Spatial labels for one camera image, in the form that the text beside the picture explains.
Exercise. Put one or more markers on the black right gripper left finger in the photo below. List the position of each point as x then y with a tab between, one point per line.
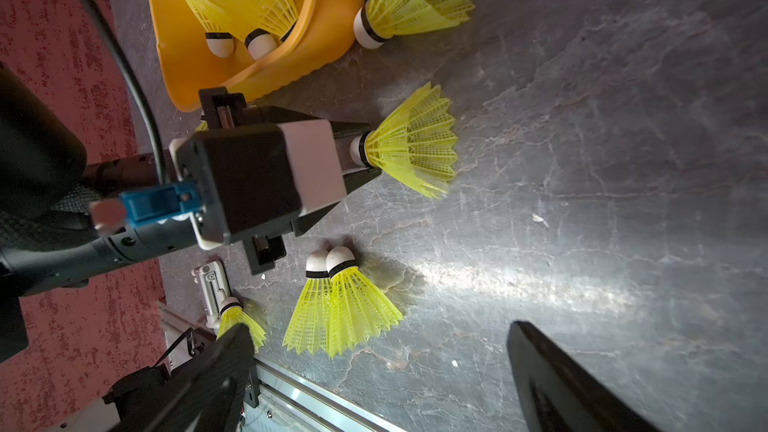
206	394

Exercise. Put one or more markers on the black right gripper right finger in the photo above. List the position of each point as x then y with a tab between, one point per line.
557	394

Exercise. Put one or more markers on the yellow plastic storage box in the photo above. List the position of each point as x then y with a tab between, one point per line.
323	34

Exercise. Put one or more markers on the yellow shuttlecock nine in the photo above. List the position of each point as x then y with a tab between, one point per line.
359	310

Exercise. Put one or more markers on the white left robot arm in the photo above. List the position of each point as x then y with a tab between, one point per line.
47	238

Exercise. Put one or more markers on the yellow shuttlecock ten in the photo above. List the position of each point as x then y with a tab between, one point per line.
232	313

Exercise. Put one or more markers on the yellow shuttlecock eight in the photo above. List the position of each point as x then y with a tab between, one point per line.
414	144

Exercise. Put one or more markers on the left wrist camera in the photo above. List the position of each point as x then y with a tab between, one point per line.
237	183

